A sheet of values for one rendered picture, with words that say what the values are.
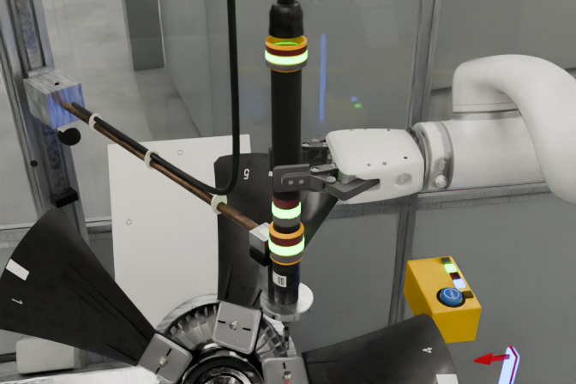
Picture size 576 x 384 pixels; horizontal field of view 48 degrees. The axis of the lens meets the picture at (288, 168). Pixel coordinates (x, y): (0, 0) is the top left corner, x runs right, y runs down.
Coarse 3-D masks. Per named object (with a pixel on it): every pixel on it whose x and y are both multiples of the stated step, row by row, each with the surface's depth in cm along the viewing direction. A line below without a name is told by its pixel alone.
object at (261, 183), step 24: (216, 168) 103; (240, 168) 101; (264, 168) 99; (240, 192) 100; (264, 192) 97; (312, 192) 94; (264, 216) 96; (312, 216) 93; (240, 240) 98; (240, 264) 96; (240, 288) 95
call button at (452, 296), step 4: (448, 288) 127; (452, 288) 127; (456, 288) 127; (444, 292) 126; (448, 292) 126; (452, 292) 126; (456, 292) 126; (460, 292) 126; (444, 296) 125; (448, 296) 125; (452, 296) 125; (456, 296) 125; (460, 296) 125; (444, 300) 125; (448, 300) 124; (452, 300) 124; (456, 300) 124; (460, 300) 125
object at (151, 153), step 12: (228, 0) 71; (228, 12) 72; (228, 24) 73; (84, 108) 112; (96, 120) 109; (96, 132) 111; (120, 132) 105; (132, 144) 102; (156, 156) 98; (168, 168) 96; (192, 180) 92; (216, 192) 88; (228, 192) 86; (216, 204) 89
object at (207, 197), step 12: (72, 108) 115; (84, 120) 112; (108, 132) 107; (120, 144) 105; (144, 156) 101; (156, 168) 98; (180, 180) 95; (192, 192) 93; (204, 192) 92; (228, 216) 88; (240, 216) 87; (252, 228) 85
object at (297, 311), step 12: (252, 240) 84; (264, 240) 82; (252, 252) 84; (264, 252) 83; (264, 264) 83; (264, 276) 85; (264, 288) 86; (300, 288) 87; (264, 300) 85; (300, 300) 85; (312, 300) 85; (264, 312) 84; (276, 312) 83; (288, 312) 83; (300, 312) 83
